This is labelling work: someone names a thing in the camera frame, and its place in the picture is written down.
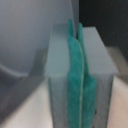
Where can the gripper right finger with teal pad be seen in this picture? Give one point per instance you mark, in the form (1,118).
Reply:
(89,95)

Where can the grey pot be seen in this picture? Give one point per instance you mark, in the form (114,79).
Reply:
(25,26)

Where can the light blue milk carton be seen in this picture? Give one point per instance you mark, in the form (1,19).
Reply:
(100,66)

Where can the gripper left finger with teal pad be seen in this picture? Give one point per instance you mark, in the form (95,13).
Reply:
(74,79)

